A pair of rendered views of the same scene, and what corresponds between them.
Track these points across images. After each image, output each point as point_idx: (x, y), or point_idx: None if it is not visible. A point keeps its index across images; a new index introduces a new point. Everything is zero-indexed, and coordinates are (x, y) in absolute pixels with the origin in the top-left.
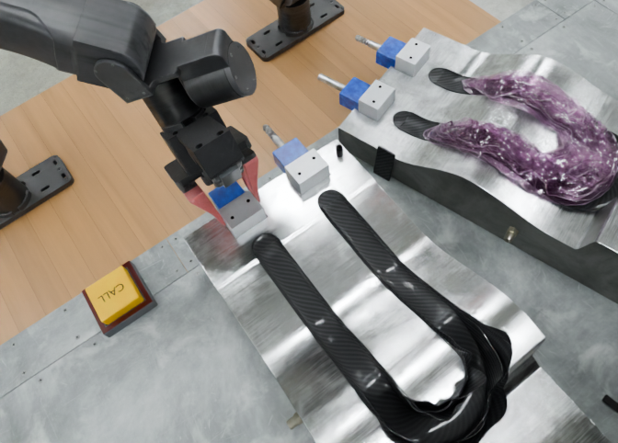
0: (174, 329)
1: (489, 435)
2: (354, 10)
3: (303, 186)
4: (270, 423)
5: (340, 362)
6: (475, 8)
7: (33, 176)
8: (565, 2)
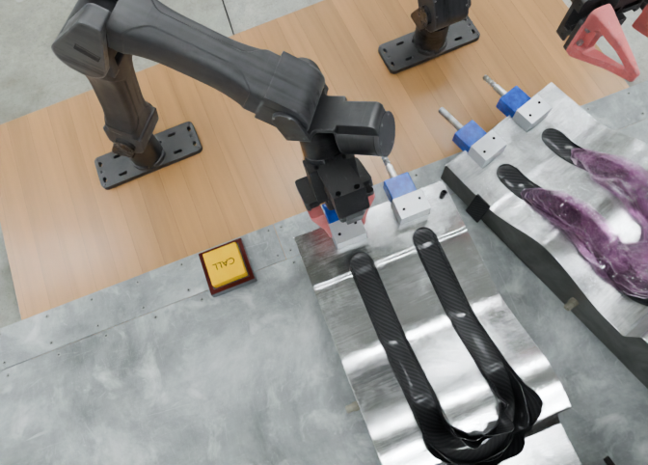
0: (267, 305)
1: (502, 462)
2: (489, 39)
3: (404, 220)
4: (330, 401)
5: (401, 377)
6: None
7: (169, 137)
8: None
